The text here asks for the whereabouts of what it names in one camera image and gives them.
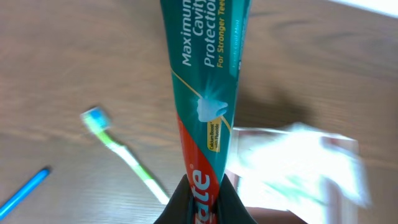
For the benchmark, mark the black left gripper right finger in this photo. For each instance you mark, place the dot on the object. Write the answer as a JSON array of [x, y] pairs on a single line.
[[229, 207]]

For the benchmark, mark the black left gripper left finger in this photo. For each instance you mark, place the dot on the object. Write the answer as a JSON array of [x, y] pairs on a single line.
[[180, 208]]

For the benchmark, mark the red green toothpaste tube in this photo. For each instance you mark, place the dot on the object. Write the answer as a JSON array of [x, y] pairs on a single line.
[[205, 40]]

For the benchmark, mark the white cream tube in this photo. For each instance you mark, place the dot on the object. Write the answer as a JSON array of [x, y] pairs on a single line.
[[292, 161]]

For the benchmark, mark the white box, pink inside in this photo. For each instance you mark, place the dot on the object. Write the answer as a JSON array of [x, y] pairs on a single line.
[[265, 202]]

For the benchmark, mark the green white toothbrush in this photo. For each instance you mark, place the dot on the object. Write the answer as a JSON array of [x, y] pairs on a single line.
[[97, 123]]

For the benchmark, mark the blue disposable razor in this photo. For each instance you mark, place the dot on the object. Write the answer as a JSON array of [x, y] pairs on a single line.
[[14, 200]]

